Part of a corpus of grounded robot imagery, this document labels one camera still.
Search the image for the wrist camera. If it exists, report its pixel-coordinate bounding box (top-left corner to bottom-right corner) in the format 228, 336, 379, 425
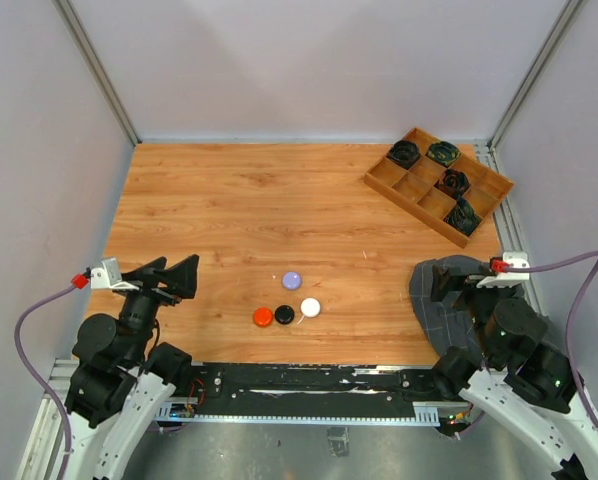
476, 251, 530, 288
90, 257, 139, 292

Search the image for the grey checked cloth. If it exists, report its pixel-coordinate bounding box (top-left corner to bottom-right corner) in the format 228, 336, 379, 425
408, 254, 525, 366

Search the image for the wooden divided tray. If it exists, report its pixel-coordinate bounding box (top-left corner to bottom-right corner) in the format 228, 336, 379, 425
364, 128, 514, 247

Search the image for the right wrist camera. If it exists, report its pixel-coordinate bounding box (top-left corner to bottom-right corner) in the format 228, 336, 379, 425
476, 251, 530, 288

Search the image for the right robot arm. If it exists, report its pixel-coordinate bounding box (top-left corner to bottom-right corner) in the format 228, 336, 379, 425
430, 266, 598, 479

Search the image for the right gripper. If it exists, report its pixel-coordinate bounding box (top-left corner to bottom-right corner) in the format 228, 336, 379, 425
430, 262, 514, 361

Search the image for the white earbud case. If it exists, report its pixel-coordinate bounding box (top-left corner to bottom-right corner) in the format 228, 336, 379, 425
300, 297, 321, 318

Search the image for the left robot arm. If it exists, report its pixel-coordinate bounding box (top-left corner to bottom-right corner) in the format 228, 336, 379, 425
57, 254, 199, 479

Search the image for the orange earbud case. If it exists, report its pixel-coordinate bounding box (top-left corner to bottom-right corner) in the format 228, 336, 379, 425
252, 307, 274, 328

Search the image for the black earbud case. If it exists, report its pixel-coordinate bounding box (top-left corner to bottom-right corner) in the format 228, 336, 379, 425
274, 305, 295, 325

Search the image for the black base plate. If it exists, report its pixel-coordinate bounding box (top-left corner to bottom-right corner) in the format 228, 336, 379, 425
176, 363, 461, 413

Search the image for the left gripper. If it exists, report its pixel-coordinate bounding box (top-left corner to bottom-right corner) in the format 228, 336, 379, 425
111, 251, 198, 363

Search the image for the grey cable duct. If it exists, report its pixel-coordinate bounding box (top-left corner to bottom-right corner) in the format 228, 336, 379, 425
153, 399, 441, 427

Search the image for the dark rolled cloth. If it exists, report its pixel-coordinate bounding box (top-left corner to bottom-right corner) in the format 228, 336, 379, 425
444, 197, 482, 237
435, 169, 470, 199
426, 141, 461, 168
387, 140, 421, 170

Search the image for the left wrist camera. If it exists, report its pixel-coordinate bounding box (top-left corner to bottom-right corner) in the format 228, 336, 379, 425
90, 257, 139, 292

